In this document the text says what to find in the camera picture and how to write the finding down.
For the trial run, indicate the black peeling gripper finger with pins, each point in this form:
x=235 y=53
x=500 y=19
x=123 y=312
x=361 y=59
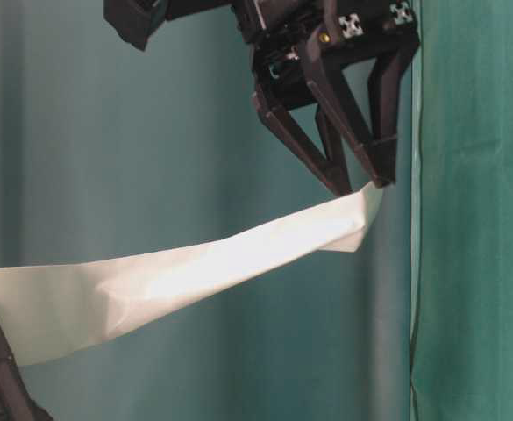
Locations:
x=370 y=133
x=327 y=165

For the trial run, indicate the green cloth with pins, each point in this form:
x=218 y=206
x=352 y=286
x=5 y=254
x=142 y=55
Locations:
x=107 y=151

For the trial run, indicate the black wrist camera peeling arm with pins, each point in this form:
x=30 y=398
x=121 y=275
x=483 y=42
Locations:
x=135 y=21

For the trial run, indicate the black gripper finger at roll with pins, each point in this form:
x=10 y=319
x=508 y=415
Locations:
x=15 y=401

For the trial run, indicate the black gripper body peeling tape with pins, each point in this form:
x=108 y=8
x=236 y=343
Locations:
x=299 y=49

